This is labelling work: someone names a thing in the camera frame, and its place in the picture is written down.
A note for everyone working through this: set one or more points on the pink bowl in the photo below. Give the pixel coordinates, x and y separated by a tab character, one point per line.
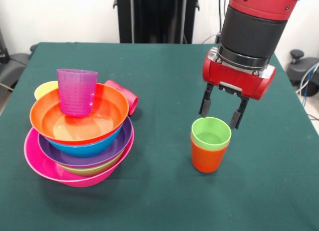
37	158

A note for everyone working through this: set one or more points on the orange cup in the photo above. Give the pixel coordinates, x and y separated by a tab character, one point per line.
207	158

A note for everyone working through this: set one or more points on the green bowl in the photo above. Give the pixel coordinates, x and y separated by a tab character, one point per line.
87	171

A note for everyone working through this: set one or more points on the green cup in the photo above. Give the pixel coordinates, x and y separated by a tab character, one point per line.
211	131

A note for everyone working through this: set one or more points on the red cup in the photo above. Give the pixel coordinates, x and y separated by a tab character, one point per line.
132	101

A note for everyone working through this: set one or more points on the black equipment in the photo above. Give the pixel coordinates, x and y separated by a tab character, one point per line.
17	61

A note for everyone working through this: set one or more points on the purple bowl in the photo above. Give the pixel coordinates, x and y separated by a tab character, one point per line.
124	138

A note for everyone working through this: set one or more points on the orange bowl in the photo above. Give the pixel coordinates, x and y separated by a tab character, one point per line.
109	111

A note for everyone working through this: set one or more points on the purple cup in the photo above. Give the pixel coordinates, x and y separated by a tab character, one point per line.
76	93

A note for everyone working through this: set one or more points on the yellow cup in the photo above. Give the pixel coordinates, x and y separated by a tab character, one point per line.
43	90

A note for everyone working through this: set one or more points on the blue bowl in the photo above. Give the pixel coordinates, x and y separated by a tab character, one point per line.
87	150

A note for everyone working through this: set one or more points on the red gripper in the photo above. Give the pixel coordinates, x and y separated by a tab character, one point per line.
236	80

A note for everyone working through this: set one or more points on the dark green tablecloth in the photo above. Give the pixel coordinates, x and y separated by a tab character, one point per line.
261	191

